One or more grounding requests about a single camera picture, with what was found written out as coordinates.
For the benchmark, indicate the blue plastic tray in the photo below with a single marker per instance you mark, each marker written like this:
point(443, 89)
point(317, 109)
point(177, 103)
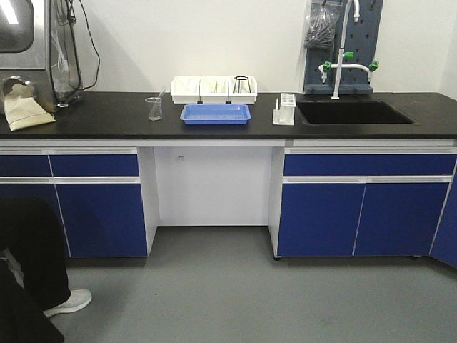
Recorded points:
point(215, 114)

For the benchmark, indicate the left white plastic bin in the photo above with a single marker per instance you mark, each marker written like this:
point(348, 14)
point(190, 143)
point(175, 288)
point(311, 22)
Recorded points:
point(185, 89)

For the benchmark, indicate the blue white lab cabinet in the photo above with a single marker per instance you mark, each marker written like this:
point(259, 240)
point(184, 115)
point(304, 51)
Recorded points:
point(317, 199)

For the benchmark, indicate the seated person in black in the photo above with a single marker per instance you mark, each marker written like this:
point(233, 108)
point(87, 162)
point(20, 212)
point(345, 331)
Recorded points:
point(32, 233)

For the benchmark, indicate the blue pegboard drying rack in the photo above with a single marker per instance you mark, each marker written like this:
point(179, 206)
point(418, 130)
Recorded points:
point(361, 39)

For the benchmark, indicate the white sneaker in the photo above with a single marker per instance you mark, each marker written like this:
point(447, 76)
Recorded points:
point(78, 300)

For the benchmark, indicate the clear glass beaker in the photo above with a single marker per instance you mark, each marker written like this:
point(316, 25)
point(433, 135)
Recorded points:
point(155, 108)

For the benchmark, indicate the stainless steel cabinet machine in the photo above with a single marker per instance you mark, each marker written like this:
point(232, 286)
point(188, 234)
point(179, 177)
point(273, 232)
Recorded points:
point(38, 50)

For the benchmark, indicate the black wire stand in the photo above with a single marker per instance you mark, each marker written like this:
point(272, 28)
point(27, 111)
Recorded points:
point(241, 84)

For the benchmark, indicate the plastic bag of pegs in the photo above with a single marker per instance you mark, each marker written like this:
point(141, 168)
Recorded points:
point(321, 24)

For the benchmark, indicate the white gooseneck faucet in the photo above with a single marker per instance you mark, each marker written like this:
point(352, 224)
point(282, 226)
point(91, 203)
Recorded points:
point(342, 54)

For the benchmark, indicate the clear glass test tube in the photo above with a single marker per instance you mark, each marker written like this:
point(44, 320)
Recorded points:
point(161, 95)

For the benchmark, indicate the beige cloth bag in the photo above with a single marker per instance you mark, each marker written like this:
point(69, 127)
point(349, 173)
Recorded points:
point(22, 111)

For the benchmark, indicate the white test tube rack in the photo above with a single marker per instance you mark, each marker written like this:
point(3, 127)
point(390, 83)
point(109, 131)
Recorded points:
point(284, 112)

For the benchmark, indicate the black lab sink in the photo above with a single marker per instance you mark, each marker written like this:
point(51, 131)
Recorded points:
point(335, 112)

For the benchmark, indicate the right white plastic bin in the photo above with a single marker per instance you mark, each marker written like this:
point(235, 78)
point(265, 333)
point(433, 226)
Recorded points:
point(242, 98)

